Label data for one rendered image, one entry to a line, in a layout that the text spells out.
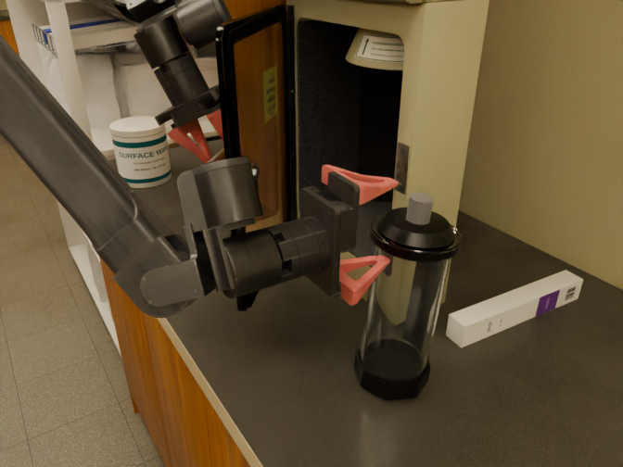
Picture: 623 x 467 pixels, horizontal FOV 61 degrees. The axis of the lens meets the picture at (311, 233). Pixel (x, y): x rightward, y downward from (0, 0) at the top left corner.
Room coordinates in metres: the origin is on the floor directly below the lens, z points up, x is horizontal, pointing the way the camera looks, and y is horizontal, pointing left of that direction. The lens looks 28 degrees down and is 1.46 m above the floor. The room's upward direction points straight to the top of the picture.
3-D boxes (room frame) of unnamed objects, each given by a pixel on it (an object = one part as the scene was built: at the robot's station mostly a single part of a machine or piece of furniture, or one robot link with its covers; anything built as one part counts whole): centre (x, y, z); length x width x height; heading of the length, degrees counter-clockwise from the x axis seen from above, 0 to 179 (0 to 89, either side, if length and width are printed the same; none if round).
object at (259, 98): (0.77, 0.07, 1.19); 0.30 x 0.01 x 0.40; 169
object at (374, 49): (0.84, -0.14, 1.34); 0.18 x 0.18 x 0.05
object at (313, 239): (0.46, 0.01, 1.20); 0.07 x 0.07 x 0.10; 32
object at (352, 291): (0.50, -0.05, 1.16); 0.09 x 0.07 x 0.07; 122
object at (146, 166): (1.27, 0.43, 1.01); 0.13 x 0.13 x 0.15
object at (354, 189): (0.50, -0.05, 1.23); 0.09 x 0.07 x 0.07; 122
